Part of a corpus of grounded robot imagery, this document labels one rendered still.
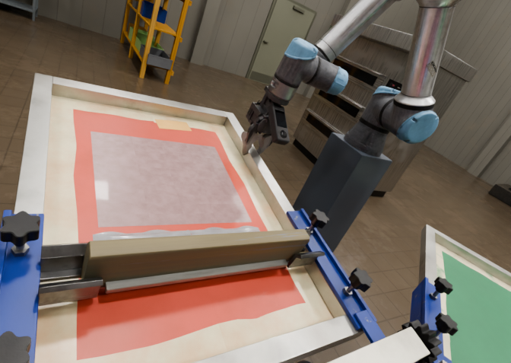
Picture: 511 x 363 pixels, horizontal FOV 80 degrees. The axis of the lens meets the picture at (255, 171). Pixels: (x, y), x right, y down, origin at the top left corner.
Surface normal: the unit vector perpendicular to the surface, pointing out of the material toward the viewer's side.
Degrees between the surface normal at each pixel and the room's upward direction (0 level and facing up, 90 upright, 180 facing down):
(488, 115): 90
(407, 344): 9
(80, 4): 90
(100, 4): 90
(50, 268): 98
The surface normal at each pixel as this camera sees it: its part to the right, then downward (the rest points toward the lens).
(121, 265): 0.39, 0.66
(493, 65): -0.84, -0.09
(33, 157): 0.43, -0.74
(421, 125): 0.21, 0.62
